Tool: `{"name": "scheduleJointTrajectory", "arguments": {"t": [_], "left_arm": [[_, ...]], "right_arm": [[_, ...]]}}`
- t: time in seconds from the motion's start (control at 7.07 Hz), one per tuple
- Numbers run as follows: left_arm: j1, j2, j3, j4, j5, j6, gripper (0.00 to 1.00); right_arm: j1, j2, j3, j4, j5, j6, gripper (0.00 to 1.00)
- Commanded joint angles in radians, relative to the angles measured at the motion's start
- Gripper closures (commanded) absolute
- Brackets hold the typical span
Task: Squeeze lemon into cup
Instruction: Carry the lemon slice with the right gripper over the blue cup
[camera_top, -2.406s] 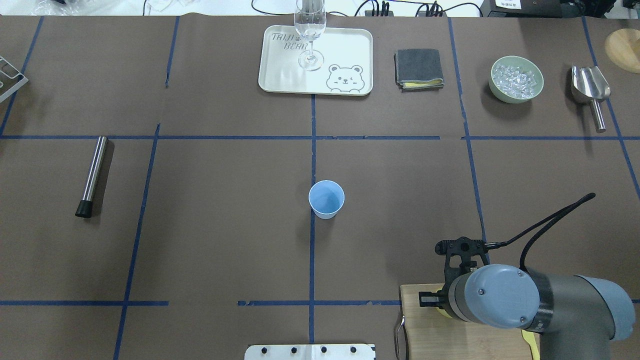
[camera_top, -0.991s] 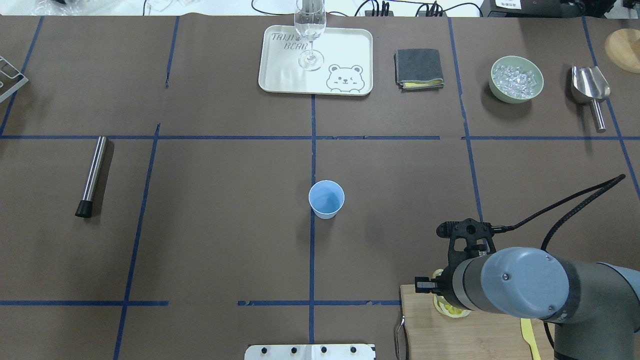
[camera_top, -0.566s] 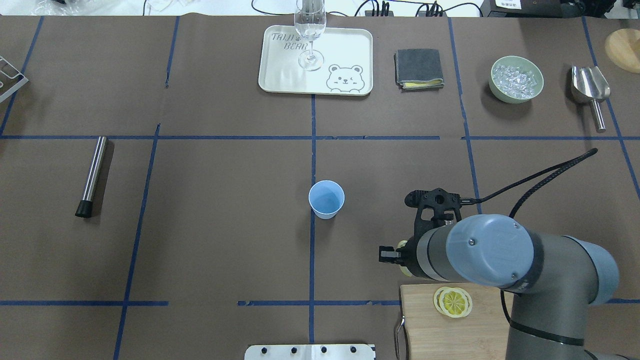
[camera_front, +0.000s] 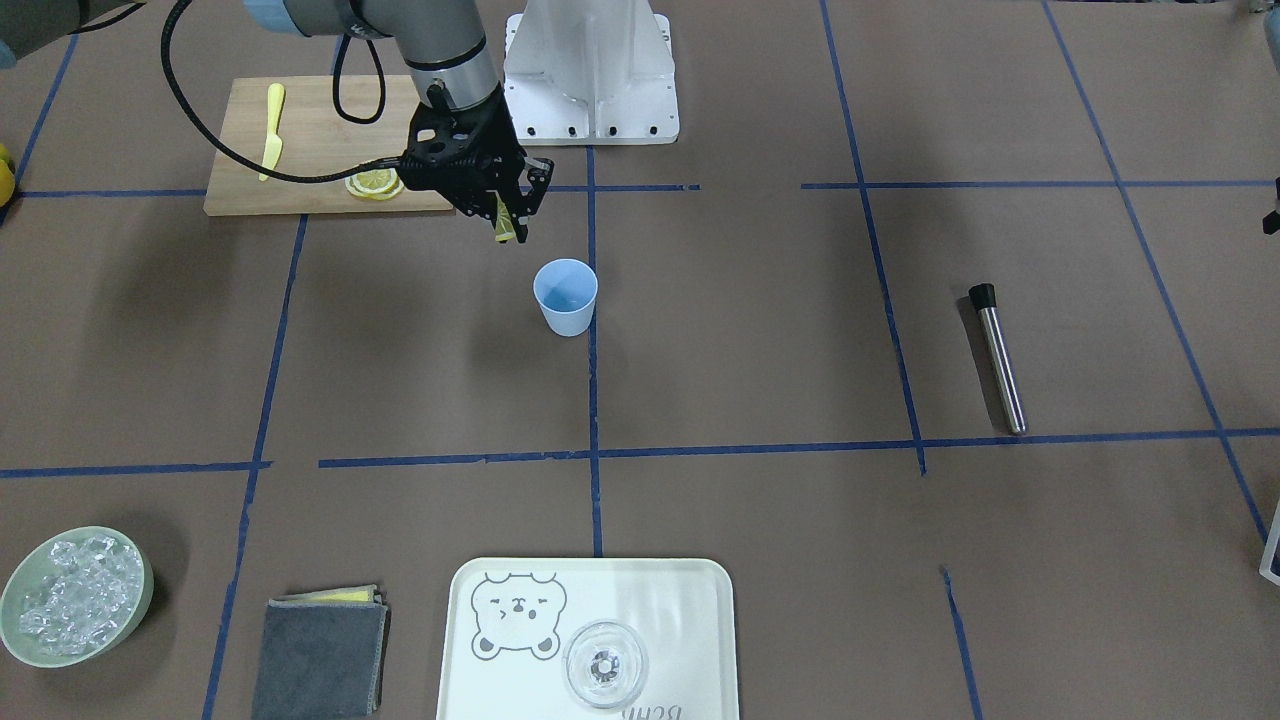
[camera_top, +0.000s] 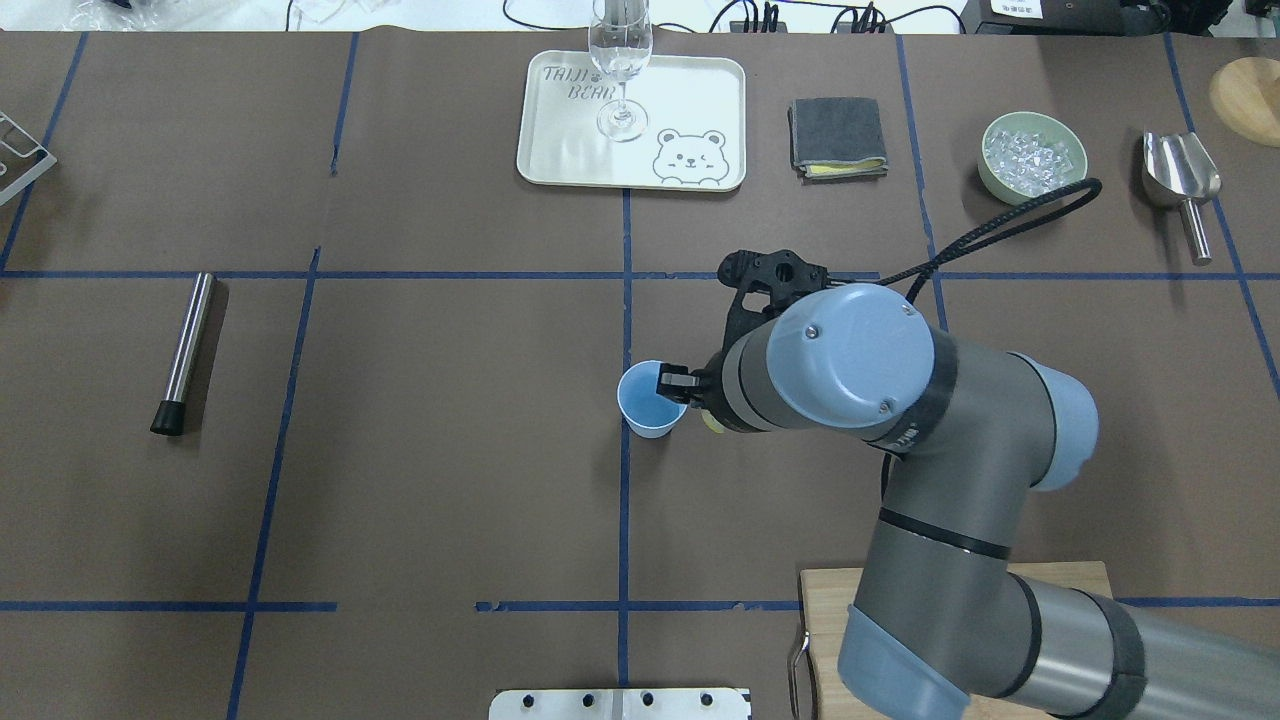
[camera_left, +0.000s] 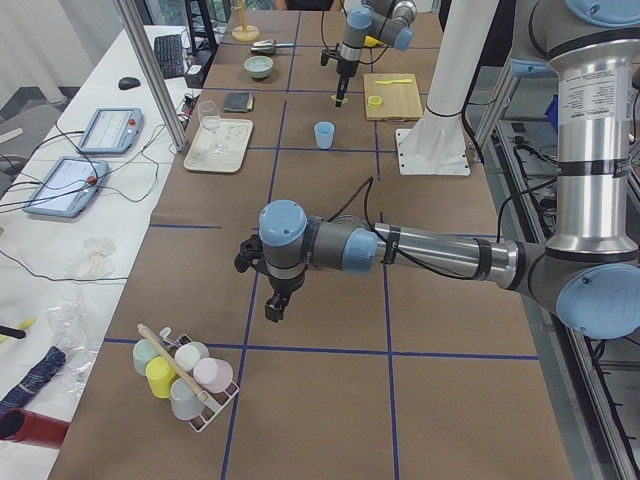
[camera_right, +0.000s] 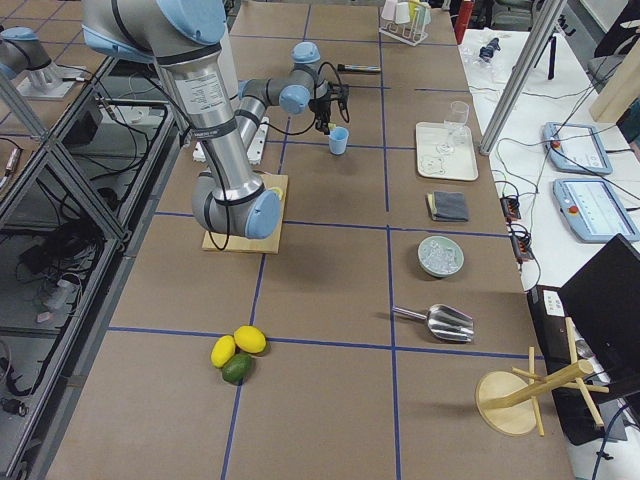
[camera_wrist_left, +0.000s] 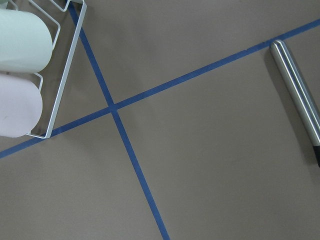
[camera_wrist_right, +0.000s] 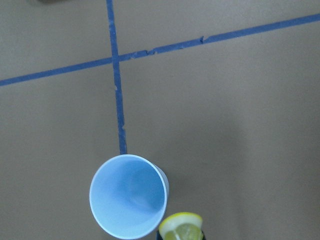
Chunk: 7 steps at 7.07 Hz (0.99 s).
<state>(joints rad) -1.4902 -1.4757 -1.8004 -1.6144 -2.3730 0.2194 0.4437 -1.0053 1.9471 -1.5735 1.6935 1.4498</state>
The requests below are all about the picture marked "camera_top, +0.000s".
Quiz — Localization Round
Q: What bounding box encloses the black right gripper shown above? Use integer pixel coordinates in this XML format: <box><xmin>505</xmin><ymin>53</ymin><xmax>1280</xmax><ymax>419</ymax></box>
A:
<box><xmin>657</xmin><ymin>250</ymin><xmax>831</xmax><ymax>406</ymax></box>

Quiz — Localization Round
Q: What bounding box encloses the steel muddler black tip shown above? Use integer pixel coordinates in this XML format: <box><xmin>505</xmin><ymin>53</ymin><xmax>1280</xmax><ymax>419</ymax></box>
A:
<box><xmin>150</xmin><ymin>272</ymin><xmax>218</xmax><ymax>437</ymax></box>

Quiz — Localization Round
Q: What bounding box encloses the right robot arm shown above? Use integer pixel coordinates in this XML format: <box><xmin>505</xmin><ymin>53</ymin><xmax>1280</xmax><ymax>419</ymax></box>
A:
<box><xmin>657</xmin><ymin>250</ymin><xmax>1279</xmax><ymax>719</ymax></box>

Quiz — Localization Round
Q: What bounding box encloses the light blue plastic cup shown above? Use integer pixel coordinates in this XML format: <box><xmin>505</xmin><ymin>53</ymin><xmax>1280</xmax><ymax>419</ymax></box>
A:
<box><xmin>614</xmin><ymin>359</ymin><xmax>689</xmax><ymax>439</ymax></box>

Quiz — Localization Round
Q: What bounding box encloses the cream bear tray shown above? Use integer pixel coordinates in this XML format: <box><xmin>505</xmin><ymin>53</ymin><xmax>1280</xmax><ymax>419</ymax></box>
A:
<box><xmin>516</xmin><ymin>50</ymin><xmax>748</xmax><ymax>192</ymax></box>

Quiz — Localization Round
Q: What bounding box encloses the wooden cutting board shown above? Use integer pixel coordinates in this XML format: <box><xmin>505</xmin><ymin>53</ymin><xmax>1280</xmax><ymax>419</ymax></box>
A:
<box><xmin>792</xmin><ymin>561</ymin><xmax>1112</xmax><ymax>719</ymax></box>

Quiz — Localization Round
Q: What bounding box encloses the grey folded cloth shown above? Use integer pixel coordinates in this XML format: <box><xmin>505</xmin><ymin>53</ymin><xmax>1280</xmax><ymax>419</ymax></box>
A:
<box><xmin>788</xmin><ymin>97</ymin><xmax>890</xmax><ymax>181</ymax></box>

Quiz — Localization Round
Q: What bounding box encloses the clear wine glass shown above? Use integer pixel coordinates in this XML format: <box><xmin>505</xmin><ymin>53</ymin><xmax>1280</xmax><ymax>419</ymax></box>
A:
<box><xmin>588</xmin><ymin>1</ymin><xmax>653</xmax><ymax>143</ymax></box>

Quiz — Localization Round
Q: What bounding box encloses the green bowl of ice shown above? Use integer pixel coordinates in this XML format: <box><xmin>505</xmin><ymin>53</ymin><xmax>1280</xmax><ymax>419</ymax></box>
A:
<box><xmin>977</xmin><ymin>111</ymin><xmax>1089</xmax><ymax>206</ymax></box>

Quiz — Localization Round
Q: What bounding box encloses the steel ice scoop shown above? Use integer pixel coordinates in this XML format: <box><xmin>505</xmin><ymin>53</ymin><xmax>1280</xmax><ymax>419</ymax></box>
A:
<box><xmin>1140</xmin><ymin>131</ymin><xmax>1222</xmax><ymax>266</ymax></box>

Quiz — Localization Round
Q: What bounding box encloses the wooden mug tree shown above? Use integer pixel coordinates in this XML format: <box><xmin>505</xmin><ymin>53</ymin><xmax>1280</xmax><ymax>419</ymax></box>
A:
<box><xmin>1210</xmin><ymin>56</ymin><xmax>1279</xmax><ymax>149</ymax></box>

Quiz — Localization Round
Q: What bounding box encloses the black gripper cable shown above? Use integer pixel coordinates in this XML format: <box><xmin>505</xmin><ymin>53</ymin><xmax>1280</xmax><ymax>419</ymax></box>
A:
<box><xmin>829</xmin><ymin>178</ymin><xmax>1105</xmax><ymax>301</ymax></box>

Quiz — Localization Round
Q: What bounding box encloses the white wire cup rack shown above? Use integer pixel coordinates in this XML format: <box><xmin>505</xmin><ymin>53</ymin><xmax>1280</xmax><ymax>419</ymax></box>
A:
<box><xmin>0</xmin><ymin>111</ymin><xmax>58</xmax><ymax>205</ymax></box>

